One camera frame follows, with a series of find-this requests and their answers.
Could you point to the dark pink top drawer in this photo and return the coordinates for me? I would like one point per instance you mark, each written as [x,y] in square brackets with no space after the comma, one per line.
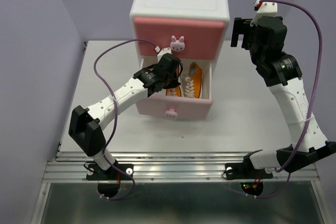
[203,38]

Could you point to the pink bunny knob bottom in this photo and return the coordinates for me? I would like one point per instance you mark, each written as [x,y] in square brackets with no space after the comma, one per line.
[171,114]

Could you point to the orange sneaker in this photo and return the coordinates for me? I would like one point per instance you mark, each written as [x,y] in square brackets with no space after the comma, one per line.
[178,90]
[194,82]

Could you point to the light pink bottom drawer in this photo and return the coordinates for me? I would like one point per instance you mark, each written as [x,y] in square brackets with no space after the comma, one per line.
[187,108]

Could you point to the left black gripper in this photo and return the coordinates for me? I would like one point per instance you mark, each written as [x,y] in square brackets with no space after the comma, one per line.
[174,83]

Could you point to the orange sneaker front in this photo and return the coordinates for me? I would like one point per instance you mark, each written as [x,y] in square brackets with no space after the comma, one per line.
[178,90]

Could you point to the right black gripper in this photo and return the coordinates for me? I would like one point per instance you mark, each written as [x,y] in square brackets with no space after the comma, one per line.
[242,25]

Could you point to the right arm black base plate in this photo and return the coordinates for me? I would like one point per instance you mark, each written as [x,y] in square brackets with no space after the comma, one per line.
[252,179]

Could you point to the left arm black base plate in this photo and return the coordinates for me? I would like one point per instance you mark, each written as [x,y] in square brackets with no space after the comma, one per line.
[112,184]

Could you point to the pink bunny knob top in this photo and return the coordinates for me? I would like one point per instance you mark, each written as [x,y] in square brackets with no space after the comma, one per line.
[177,44]

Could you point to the pink bunny knob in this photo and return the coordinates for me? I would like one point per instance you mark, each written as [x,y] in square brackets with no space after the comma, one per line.
[177,44]
[171,114]

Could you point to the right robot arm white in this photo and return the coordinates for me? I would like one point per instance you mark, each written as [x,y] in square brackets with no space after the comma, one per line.
[283,77]

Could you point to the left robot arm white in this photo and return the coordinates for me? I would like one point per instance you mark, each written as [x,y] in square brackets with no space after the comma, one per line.
[87,124]

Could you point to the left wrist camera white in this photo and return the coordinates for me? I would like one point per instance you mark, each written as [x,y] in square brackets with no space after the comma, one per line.
[162,52]

